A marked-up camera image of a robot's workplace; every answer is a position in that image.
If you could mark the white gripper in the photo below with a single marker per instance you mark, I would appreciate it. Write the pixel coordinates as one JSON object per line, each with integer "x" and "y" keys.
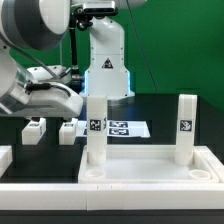
{"x": 58, "y": 101}

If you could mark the white desk top tray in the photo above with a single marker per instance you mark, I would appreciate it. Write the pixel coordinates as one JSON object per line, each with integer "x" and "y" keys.
{"x": 138, "y": 164}

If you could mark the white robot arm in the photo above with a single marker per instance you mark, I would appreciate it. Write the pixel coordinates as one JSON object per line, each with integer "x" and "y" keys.
{"x": 41, "y": 25}

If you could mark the white left fence block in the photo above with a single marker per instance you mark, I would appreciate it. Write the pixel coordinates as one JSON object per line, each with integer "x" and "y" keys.
{"x": 5, "y": 158}

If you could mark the fiducial marker sheet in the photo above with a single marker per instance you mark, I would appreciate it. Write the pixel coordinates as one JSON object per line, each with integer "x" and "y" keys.
{"x": 127, "y": 129}

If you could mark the white front fence rail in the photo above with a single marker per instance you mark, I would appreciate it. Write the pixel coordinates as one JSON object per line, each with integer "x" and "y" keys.
{"x": 111, "y": 196}

